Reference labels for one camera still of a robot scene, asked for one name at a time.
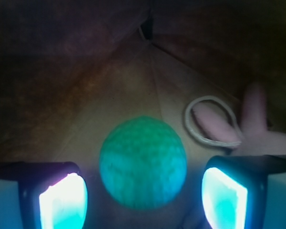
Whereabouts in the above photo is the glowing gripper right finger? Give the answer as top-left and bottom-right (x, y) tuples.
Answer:
(201, 155), (286, 229)

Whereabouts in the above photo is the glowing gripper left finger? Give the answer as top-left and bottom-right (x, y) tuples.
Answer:
(0, 162), (88, 229)

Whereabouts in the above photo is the green textured ball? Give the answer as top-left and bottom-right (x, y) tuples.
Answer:
(99, 116), (187, 210)

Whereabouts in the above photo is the pink plush bunny toy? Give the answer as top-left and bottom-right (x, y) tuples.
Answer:
(184, 83), (286, 156)

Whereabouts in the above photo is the brown paper bag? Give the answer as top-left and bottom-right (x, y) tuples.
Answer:
(0, 0), (286, 229)

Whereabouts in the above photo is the white string loop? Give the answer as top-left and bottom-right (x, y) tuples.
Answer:
(184, 95), (242, 147)

